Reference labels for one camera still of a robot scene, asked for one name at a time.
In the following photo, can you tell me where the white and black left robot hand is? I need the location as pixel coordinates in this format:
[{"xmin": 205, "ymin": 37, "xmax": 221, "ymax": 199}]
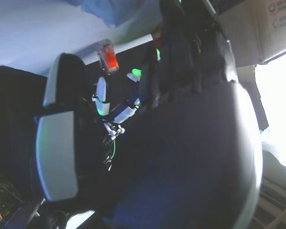
[{"xmin": 34, "ymin": 0, "xmax": 264, "ymax": 229}]

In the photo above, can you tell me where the clear red plastic object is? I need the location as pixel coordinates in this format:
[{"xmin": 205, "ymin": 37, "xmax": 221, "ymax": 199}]
[{"xmin": 97, "ymin": 39, "xmax": 120, "ymax": 76}]

